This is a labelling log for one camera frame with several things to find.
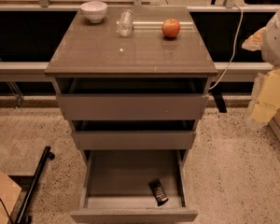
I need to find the grey middle drawer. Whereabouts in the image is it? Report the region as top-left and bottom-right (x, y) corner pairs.
(72, 120), (196, 150)

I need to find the white power cable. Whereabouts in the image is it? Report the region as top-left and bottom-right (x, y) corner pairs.
(208, 4), (245, 91)

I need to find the clear glass jar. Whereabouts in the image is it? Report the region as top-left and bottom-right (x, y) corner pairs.
(117, 9), (133, 37)

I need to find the left cardboard box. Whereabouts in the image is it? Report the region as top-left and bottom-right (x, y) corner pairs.
(0, 169), (21, 224)

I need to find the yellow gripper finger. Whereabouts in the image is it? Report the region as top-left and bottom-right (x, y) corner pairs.
(246, 68), (280, 130)
(242, 27), (266, 51)

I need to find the black rxbar chocolate bar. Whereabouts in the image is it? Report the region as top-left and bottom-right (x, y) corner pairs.
(148, 179), (169, 206)

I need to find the grey drawer cabinet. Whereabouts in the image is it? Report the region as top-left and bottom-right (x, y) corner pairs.
(44, 6), (218, 161)

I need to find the grey bottom drawer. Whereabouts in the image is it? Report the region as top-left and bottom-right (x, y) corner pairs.
(70, 149), (197, 224)

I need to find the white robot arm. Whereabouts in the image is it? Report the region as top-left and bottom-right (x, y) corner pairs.
(242, 9), (280, 130)

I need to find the white ceramic bowl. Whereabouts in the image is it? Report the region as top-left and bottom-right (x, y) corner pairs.
(79, 1), (107, 23)

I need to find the grey drawer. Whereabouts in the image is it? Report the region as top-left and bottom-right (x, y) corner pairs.
(57, 77), (208, 120)
(70, 149), (197, 224)
(72, 120), (196, 150)

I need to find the grey top drawer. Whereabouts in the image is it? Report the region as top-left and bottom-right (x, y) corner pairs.
(57, 77), (208, 120)

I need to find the grey metal rail frame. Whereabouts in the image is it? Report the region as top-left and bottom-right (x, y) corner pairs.
(0, 62), (273, 82)

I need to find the black metal bar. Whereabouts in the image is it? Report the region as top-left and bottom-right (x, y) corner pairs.
(15, 146), (55, 224)

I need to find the red apple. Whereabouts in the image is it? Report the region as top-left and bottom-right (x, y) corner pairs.
(161, 19), (180, 38)

